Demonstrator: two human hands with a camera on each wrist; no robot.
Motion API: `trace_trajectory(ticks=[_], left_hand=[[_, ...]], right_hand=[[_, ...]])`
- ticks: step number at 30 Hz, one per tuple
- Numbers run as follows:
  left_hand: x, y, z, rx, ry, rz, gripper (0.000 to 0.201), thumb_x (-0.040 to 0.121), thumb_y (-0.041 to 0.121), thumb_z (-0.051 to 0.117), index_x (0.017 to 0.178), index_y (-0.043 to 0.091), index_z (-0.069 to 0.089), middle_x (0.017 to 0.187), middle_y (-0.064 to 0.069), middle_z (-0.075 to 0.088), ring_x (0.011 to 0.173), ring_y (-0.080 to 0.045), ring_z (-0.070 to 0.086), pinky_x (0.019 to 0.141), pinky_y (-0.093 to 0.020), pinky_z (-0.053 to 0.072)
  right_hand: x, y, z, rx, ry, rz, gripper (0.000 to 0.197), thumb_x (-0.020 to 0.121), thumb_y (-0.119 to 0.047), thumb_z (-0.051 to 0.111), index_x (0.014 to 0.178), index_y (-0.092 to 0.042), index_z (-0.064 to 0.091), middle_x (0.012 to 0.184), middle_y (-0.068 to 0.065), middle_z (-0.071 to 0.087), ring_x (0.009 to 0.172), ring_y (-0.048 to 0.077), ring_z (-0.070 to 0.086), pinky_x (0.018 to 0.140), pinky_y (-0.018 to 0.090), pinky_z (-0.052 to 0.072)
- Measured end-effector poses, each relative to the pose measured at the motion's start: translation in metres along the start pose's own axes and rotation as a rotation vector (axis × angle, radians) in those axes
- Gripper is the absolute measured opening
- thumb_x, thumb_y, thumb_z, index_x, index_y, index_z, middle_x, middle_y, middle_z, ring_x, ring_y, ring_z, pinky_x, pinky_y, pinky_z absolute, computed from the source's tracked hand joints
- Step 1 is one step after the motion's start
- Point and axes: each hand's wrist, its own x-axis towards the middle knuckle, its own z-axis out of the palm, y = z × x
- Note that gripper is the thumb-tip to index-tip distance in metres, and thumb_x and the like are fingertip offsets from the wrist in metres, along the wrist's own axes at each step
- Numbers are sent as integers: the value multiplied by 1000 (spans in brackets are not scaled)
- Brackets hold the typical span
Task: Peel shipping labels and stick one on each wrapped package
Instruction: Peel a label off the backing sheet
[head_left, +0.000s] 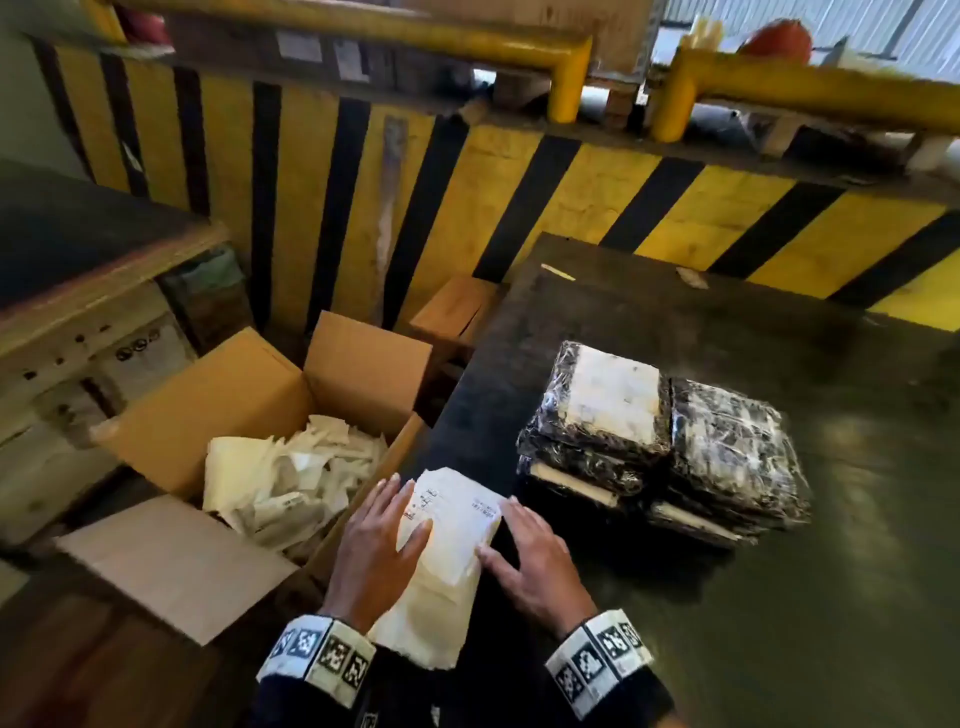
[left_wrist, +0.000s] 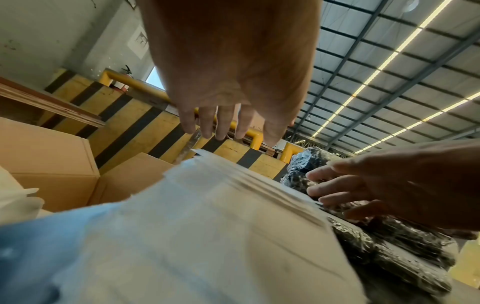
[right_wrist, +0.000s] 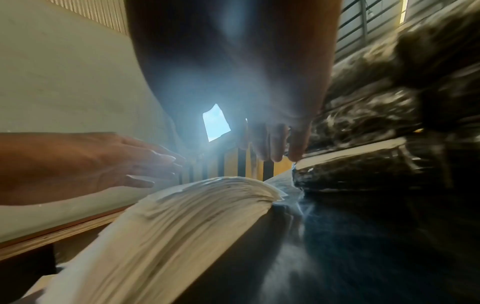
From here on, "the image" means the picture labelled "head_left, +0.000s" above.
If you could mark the pile of crumpled backing paper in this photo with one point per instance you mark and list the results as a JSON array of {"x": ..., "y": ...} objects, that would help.
[{"x": 262, "y": 487}]

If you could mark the crumpled tape scrap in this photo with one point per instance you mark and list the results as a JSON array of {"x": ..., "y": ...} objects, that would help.
[{"x": 691, "y": 278}]

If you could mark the small wooden block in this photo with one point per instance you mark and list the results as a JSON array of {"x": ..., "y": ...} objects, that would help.
[{"x": 474, "y": 111}]

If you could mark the person's right hand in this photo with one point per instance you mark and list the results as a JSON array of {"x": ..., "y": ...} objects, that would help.
[{"x": 544, "y": 577}]

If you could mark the stack of white labels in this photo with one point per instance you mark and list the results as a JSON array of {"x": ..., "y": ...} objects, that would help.
[{"x": 427, "y": 615}]

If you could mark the dark top side table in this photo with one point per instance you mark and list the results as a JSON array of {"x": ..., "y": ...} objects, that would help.
[{"x": 75, "y": 240}]

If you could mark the person's left hand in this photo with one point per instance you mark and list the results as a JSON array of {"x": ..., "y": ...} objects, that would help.
[{"x": 375, "y": 555}]

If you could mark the large plywood crate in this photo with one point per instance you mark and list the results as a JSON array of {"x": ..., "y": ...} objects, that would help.
[{"x": 600, "y": 30}]

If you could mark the white paper tag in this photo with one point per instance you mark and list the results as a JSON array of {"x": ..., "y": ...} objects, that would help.
[
  {"x": 298, "y": 46},
  {"x": 351, "y": 61}
]

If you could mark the open brown cardboard box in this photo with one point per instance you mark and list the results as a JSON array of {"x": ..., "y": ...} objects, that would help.
[{"x": 172, "y": 570}]

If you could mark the cream paper rolls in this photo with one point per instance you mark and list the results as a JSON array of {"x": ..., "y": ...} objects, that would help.
[{"x": 705, "y": 36}]

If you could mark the black wristband with white markers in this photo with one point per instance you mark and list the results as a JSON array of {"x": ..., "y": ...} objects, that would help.
[
  {"x": 600, "y": 652},
  {"x": 315, "y": 652}
]

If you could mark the white table with wooden legs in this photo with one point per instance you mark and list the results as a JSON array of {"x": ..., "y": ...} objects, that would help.
[{"x": 780, "y": 135}]

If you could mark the yellow black striped barrier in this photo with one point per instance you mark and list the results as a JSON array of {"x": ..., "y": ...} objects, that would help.
[{"x": 300, "y": 187}]

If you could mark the red hard hat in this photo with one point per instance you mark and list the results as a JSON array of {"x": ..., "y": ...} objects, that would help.
[
  {"x": 146, "y": 26},
  {"x": 776, "y": 41}
]

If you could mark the small brown cardboard box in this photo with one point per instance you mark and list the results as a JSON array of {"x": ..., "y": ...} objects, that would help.
[{"x": 450, "y": 307}]

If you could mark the wooden pallet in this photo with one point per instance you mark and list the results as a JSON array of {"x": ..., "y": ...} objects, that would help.
[{"x": 619, "y": 101}]

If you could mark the white printed cardboard box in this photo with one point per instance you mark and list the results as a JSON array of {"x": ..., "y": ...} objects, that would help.
[{"x": 135, "y": 360}]

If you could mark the stack black packets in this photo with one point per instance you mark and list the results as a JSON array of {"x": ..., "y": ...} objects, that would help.
[{"x": 555, "y": 450}]

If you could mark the yellow guard rail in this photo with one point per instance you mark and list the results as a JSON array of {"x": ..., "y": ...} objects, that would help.
[
  {"x": 825, "y": 86},
  {"x": 450, "y": 37}
]

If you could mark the small wooden stick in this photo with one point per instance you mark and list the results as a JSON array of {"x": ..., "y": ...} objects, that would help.
[{"x": 559, "y": 272}]

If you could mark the green covered dark box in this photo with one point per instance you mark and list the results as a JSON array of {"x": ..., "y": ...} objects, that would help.
[{"x": 206, "y": 292}]

